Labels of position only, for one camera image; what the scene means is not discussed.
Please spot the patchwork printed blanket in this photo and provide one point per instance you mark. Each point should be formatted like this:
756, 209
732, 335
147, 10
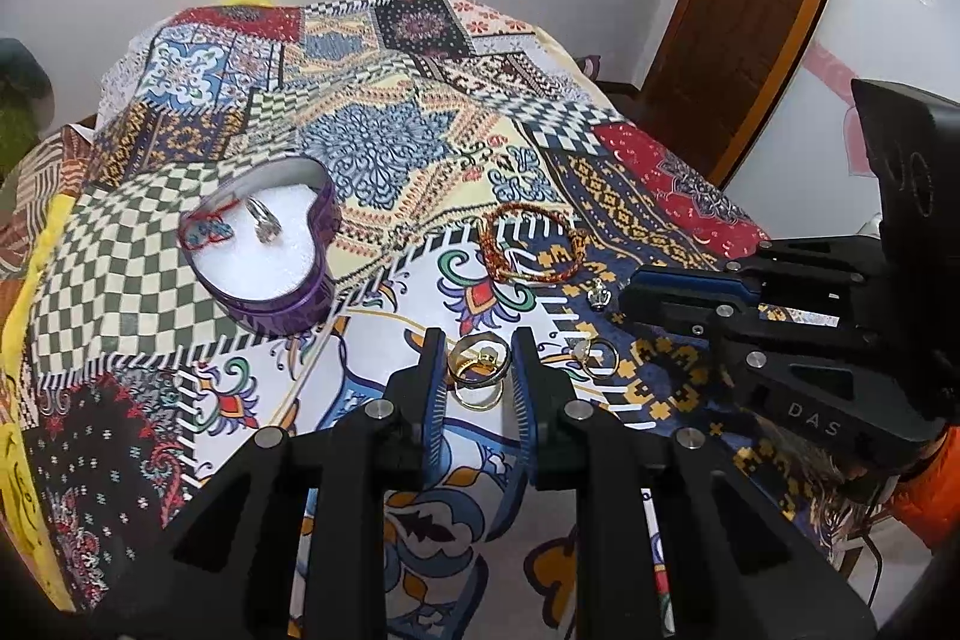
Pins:
375, 138

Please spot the brown wooden door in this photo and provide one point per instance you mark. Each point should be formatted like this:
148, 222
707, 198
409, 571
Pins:
735, 10

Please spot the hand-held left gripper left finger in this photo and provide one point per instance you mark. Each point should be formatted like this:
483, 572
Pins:
433, 400

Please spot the dark teal bag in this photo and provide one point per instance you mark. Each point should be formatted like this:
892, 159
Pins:
22, 63

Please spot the purple heart-shaped tin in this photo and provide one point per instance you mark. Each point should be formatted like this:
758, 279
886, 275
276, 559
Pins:
285, 310

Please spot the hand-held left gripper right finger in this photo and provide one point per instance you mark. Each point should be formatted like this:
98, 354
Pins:
523, 400

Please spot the yellow sheet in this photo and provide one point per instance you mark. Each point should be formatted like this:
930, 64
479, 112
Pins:
30, 385

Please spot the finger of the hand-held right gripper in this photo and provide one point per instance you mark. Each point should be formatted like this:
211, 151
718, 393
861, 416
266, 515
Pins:
750, 362
697, 286

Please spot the person's right forearm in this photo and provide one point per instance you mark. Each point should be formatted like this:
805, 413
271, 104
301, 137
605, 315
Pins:
930, 490

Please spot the striped brown blanket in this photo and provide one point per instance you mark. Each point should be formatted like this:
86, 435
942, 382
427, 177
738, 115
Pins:
45, 183

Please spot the yellow round object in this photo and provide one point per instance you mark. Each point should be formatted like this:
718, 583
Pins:
244, 0

